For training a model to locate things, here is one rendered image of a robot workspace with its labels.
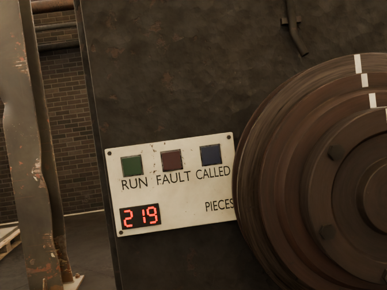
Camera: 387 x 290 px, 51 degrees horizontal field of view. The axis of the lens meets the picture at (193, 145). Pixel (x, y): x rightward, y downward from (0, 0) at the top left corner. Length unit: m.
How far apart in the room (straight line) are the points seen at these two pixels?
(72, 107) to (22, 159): 3.63
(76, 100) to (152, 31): 6.14
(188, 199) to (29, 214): 2.73
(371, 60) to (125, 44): 0.46
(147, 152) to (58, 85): 6.27
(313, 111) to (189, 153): 0.27
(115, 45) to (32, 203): 2.69
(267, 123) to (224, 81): 0.18
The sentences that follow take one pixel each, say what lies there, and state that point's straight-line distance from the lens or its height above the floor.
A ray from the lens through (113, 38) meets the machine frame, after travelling 0.87.
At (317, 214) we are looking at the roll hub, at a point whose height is 1.11.
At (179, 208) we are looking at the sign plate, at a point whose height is 1.10.
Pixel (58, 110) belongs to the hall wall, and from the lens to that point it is 7.05.
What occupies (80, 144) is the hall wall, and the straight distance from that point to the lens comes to 6.97.
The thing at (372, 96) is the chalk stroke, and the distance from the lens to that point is 0.73.
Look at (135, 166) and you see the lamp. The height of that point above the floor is 1.20.
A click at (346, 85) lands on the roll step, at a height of 1.30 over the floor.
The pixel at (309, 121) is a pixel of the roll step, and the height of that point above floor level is 1.25.
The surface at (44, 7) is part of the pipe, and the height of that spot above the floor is 3.16.
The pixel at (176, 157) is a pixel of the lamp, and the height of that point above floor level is 1.21.
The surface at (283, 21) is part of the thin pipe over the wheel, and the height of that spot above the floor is 1.45.
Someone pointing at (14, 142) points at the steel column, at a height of 1.29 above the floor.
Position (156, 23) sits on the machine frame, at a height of 1.48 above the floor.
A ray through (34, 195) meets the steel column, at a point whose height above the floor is 0.86.
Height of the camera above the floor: 1.27
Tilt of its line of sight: 3 degrees down
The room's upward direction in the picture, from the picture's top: 8 degrees counter-clockwise
